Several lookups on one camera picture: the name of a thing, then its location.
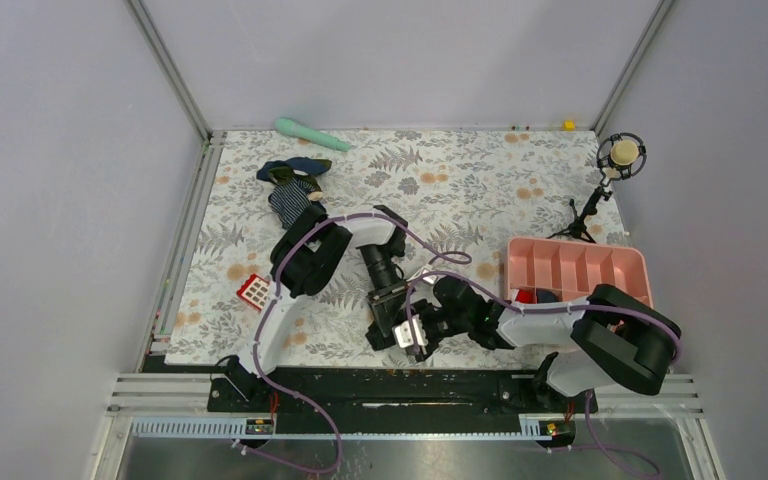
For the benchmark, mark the floral patterned table mat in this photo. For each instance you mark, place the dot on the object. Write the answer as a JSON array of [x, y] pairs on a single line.
[[469, 191]]

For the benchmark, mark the red white calculator toy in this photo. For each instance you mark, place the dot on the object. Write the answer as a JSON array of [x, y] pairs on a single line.
[[254, 292]]

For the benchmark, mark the pink compartment organizer tray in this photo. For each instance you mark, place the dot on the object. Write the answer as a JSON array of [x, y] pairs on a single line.
[[572, 269]]

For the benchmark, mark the mint green handheld tool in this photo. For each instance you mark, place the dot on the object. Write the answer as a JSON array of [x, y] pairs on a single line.
[[294, 129]]

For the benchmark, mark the navy rolled underwear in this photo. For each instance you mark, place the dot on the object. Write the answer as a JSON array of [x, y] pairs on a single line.
[[544, 296]]

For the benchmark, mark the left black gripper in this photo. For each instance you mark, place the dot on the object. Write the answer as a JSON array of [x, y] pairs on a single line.
[[386, 306]]

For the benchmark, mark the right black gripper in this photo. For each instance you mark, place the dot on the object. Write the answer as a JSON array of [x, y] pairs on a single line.
[[432, 344]]

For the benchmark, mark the black striped underwear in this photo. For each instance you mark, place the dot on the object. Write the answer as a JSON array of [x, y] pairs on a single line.
[[379, 343]]

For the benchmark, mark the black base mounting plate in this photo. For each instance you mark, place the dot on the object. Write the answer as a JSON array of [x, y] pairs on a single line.
[[366, 397]]

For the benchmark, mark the grey slotted cable duct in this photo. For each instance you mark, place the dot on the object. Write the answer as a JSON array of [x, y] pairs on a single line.
[[519, 427]]

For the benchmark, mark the red rolled underwear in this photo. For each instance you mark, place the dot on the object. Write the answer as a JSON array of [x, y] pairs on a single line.
[[523, 296]]

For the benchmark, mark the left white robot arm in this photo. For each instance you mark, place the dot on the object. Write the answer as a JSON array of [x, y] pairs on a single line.
[[303, 263]]

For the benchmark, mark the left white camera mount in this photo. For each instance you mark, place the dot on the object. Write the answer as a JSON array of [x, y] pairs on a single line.
[[423, 274]]

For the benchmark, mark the blue striped underwear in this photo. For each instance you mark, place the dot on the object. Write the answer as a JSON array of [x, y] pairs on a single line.
[[295, 186]]

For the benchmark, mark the black microphone with stand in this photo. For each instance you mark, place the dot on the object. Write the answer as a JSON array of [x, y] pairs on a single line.
[[620, 157]]

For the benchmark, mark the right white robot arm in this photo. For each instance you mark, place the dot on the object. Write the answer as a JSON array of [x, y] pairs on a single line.
[[607, 337]]

